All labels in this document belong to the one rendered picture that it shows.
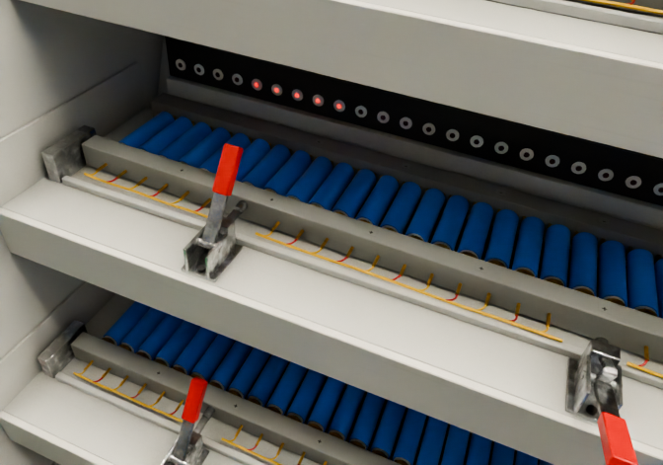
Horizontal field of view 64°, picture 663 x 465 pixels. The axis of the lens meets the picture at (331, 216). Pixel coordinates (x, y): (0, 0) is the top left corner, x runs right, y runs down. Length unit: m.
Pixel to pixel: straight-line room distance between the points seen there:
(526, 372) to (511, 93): 0.17
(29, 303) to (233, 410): 0.21
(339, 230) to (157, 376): 0.24
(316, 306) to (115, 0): 0.24
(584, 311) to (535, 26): 0.19
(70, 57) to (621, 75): 0.41
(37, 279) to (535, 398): 0.43
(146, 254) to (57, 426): 0.21
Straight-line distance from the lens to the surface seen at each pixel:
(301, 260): 0.39
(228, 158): 0.38
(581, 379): 0.37
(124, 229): 0.44
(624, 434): 0.32
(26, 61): 0.48
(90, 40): 0.53
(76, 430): 0.56
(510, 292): 0.39
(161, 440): 0.54
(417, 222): 0.42
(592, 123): 0.31
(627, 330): 0.40
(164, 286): 0.41
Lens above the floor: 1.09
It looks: 20 degrees down
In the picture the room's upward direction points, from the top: 12 degrees clockwise
